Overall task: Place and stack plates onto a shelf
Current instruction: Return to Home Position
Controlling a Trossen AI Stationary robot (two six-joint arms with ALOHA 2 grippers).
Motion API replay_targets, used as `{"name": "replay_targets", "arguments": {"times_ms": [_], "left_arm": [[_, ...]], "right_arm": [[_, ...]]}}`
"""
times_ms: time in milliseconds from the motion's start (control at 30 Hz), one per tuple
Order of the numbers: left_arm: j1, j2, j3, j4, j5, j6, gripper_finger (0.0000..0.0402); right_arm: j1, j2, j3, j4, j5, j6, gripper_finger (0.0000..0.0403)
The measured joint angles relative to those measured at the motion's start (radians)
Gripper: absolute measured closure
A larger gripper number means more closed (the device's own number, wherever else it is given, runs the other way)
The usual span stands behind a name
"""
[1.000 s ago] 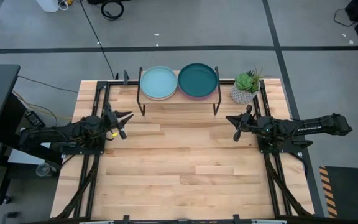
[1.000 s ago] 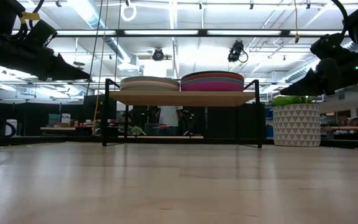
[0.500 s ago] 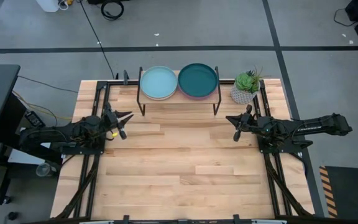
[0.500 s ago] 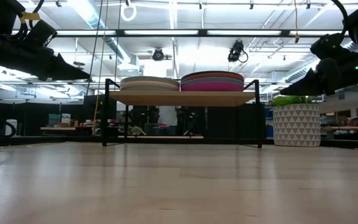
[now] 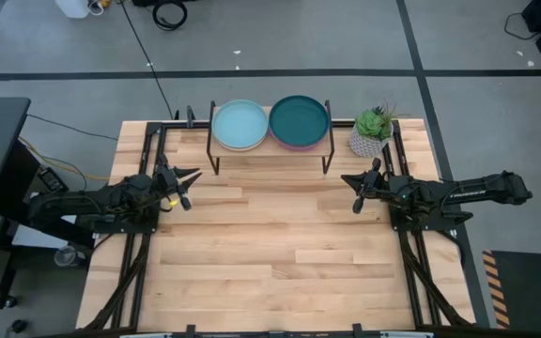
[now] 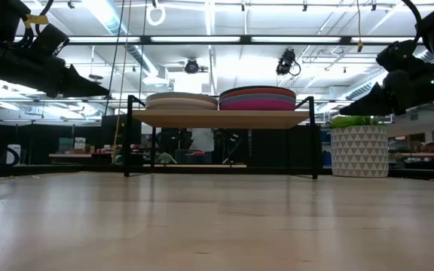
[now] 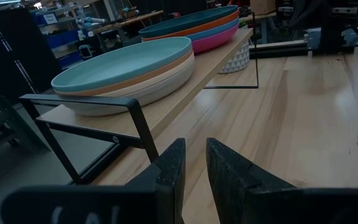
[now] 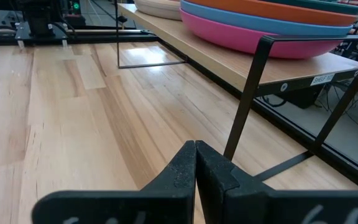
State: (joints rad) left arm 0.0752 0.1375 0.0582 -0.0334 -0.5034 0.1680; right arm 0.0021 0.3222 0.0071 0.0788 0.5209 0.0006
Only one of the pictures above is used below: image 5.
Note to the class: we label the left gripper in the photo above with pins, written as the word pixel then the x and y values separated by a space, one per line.
pixel 167 180

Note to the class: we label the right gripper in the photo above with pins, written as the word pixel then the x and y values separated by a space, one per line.
pixel 376 180

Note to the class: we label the pink plate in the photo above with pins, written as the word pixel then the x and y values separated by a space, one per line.
pixel 298 149

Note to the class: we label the light grey-blue plate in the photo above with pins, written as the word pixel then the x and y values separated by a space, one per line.
pixel 240 124

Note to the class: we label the dark teal plate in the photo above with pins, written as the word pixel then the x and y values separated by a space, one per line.
pixel 298 121

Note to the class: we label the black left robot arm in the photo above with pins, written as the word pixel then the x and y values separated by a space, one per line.
pixel 87 202

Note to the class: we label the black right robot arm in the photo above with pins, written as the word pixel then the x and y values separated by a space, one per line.
pixel 486 190

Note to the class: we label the wooden shelf black metal legs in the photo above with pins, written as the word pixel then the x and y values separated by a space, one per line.
pixel 218 152

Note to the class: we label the yellow tag on gripper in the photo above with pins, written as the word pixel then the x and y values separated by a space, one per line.
pixel 174 203

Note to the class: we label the succulent in white pot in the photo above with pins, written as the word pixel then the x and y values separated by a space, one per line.
pixel 369 141

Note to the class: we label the black table clamp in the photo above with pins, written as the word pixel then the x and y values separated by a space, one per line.
pixel 190 331
pixel 189 113
pixel 357 330

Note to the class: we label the black power adapter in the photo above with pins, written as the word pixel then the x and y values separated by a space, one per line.
pixel 53 179

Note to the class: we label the clear glass jar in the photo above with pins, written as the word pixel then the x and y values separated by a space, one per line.
pixel 66 256

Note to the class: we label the white panel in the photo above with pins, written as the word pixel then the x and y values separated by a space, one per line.
pixel 35 239

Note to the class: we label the black mat hazard stripes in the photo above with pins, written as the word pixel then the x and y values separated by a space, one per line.
pixel 529 291

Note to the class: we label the white container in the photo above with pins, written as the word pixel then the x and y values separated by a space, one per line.
pixel 71 7

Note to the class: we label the small black floor object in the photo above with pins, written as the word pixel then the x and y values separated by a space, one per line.
pixel 18 326

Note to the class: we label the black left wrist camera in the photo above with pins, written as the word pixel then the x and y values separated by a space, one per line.
pixel 184 199

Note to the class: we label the black metal table frame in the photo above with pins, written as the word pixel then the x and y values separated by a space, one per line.
pixel 200 125

